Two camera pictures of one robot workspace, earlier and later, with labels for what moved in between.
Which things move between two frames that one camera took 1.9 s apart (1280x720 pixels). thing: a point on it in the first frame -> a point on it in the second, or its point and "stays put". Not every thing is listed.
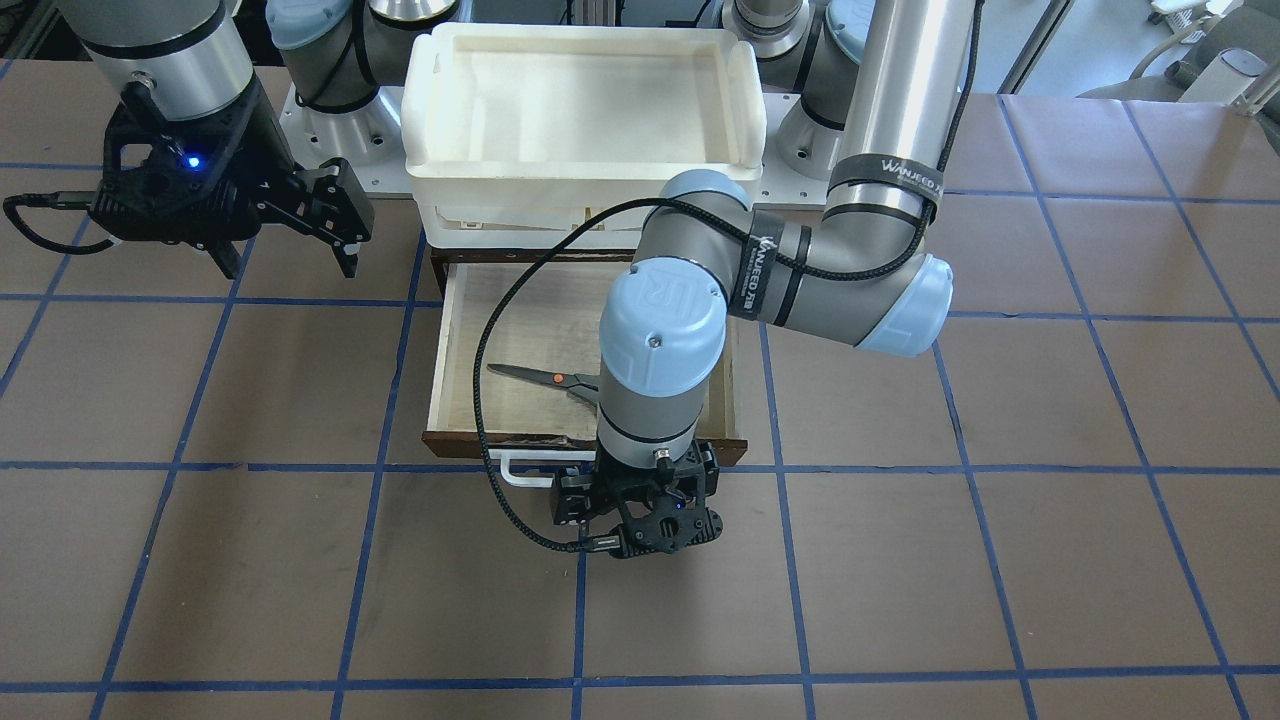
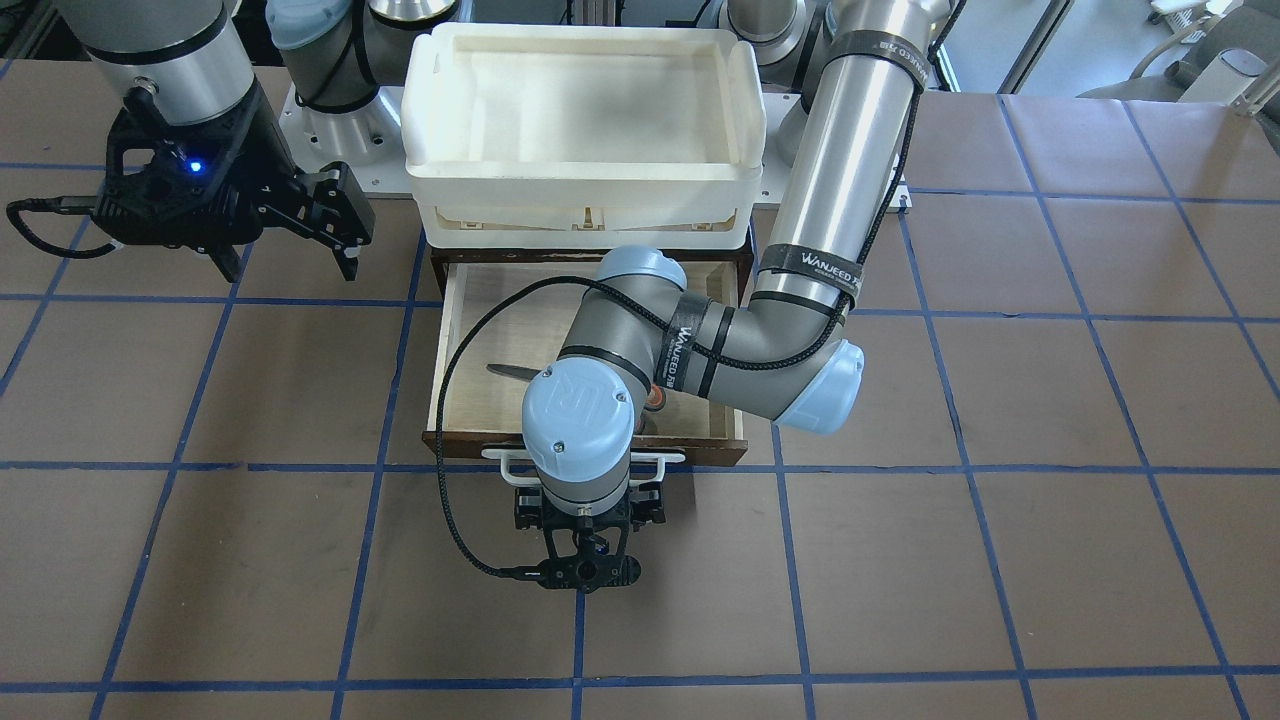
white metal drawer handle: [528, 480] stays put
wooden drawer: [549, 317] stays put
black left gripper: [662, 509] -> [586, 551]
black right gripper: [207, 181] stays put
